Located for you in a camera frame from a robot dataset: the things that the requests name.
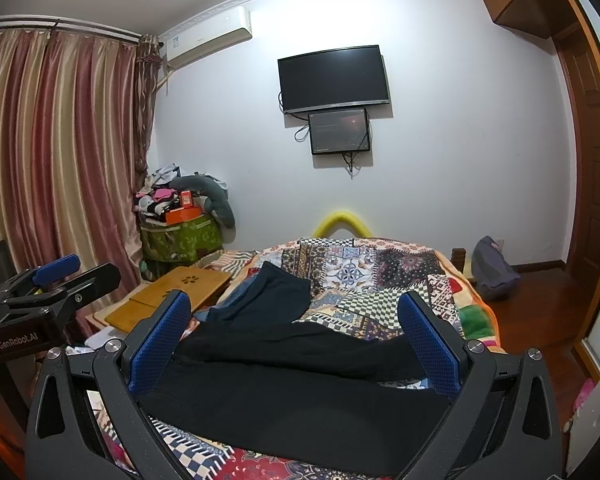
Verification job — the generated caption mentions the black pants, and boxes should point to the black pants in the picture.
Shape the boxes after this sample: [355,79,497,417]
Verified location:
[138,320,456,477]

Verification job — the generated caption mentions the blue denim garment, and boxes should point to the blue denim garment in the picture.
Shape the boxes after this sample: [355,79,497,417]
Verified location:
[193,275,259,323]

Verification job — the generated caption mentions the wooden lap desk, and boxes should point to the wooden lap desk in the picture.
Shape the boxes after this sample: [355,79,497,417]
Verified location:
[104,264,233,335]

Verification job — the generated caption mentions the green camouflage storage bag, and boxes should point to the green camouflage storage bag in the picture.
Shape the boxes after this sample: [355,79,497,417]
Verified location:
[140,214,223,264]

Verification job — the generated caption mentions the purple grey backpack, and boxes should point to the purple grey backpack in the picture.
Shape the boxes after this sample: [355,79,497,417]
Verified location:
[471,235,520,301]

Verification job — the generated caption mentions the dark teal folded garment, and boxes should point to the dark teal folded garment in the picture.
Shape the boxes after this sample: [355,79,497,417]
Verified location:
[210,262,312,330]

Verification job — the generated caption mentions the orange box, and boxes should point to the orange box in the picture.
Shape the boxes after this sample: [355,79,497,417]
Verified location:
[166,190,204,226]

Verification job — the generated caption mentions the patchwork patterned bed quilt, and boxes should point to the patchwork patterned bed quilt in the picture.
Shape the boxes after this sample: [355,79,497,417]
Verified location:
[108,237,501,479]

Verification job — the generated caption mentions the grey plush toy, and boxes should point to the grey plush toy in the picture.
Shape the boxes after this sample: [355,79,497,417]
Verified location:
[169,174,236,230]

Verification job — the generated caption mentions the pink striped curtain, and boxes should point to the pink striped curtain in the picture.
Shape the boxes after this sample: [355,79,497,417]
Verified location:
[0,28,159,301]

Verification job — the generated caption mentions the yellow foam hoop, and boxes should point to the yellow foam hoop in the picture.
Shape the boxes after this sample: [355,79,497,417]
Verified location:
[312,210,373,238]

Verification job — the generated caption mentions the white air conditioner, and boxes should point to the white air conditioner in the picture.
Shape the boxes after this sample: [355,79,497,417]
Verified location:
[161,6,252,70]

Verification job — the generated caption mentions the wooden door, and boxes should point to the wooden door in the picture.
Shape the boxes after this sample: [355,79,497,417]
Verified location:
[555,0,600,339]

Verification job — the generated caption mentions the small wall monitor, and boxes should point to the small wall monitor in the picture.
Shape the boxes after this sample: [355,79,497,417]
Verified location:
[309,108,370,155]

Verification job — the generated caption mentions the large black wall television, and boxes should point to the large black wall television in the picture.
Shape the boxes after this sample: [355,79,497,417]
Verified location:
[277,44,390,114]

